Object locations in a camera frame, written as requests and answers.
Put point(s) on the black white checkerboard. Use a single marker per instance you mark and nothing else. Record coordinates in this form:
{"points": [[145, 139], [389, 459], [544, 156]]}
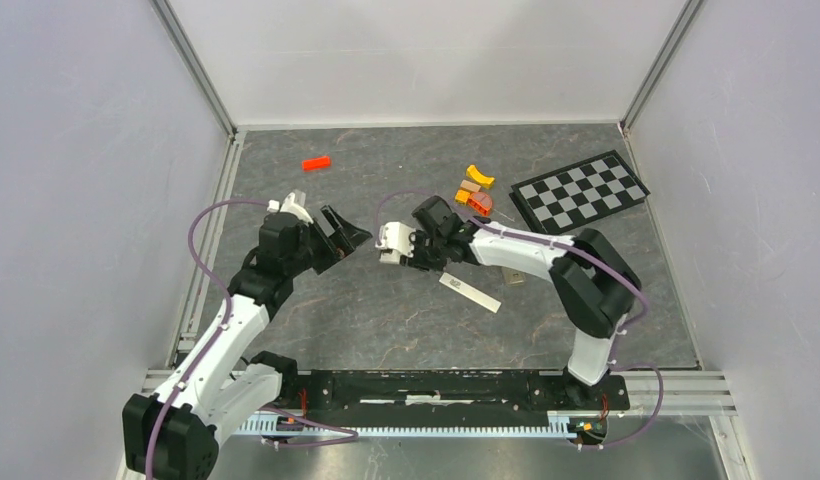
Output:
{"points": [[574, 196]]}

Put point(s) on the yellow curved block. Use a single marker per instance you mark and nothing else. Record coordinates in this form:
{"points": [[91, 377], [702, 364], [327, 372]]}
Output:
{"points": [[476, 176]]}

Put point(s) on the right aluminium frame post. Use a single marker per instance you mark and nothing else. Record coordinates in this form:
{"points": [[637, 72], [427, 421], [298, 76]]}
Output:
{"points": [[661, 62]]}

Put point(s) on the left aluminium frame post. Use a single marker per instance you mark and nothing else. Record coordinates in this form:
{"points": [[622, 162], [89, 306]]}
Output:
{"points": [[193, 64]]}

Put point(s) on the grey slotted cable duct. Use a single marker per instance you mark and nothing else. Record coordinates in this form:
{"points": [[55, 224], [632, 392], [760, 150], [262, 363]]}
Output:
{"points": [[268, 424]]}

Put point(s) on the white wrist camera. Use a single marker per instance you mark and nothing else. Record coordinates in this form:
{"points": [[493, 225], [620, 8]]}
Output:
{"points": [[395, 243], [293, 203]]}

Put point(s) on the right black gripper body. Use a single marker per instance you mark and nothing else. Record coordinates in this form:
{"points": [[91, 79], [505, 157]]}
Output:
{"points": [[427, 251]]}

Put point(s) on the red rectangular block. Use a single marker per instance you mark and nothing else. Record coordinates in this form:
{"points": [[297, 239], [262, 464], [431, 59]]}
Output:
{"points": [[316, 163]]}

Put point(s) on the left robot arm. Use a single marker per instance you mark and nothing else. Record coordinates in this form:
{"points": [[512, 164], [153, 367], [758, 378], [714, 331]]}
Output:
{"points": [[177, 431]]}

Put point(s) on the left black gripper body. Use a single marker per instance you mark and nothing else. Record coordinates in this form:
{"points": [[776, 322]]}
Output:
{"points": [[323, 251]]}

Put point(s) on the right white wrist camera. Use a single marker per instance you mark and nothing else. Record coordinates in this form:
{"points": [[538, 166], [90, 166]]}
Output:
{"points": [[395, 243]]}

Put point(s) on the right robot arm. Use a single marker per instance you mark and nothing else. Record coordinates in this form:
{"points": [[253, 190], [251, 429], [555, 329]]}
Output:
{"points": [[594, 284]]}

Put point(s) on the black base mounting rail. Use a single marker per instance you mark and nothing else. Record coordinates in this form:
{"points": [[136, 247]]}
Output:
{"points": [[446, 398]]}

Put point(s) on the beige remote control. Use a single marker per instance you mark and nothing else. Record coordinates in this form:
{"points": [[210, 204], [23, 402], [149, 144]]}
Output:
{"points": [[513, 277]]}

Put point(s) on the tan small block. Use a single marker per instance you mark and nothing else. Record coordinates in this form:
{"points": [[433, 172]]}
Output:
{"points": [[470, 186]]}

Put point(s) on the orange semicircle block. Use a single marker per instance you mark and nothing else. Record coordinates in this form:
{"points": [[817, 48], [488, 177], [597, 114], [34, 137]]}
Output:
{"points": [[480, 202]]}

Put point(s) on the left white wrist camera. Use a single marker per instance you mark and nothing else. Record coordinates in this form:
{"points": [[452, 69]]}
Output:
{"points": [[293, 203]]}

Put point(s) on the aluminium frame post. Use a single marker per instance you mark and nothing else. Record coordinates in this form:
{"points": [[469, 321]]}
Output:
{"points": [[193, 64], [661, 62]]}

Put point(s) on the white stick remote cover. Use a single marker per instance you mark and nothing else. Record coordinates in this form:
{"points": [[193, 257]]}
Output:
{"points": [[469, 292]]}

